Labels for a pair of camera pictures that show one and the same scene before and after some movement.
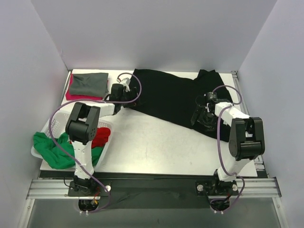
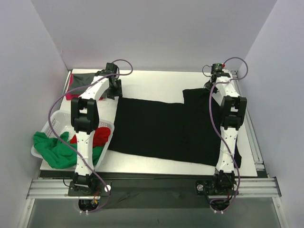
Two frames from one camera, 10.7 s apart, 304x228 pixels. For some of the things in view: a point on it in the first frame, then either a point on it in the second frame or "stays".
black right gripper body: x=201 y=111 to x=209 y=85
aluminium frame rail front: x=58 y=189 stays
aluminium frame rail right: x=259 y=161 stays
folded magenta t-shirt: x=70 y=97 stays
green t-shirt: x=44 y=146 stays
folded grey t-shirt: x=91 y=84 stays
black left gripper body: x=131 y=95 to x=115 y=90
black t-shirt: x=173 y=97 to x=184 y=133
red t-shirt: x=101 y=137 stays
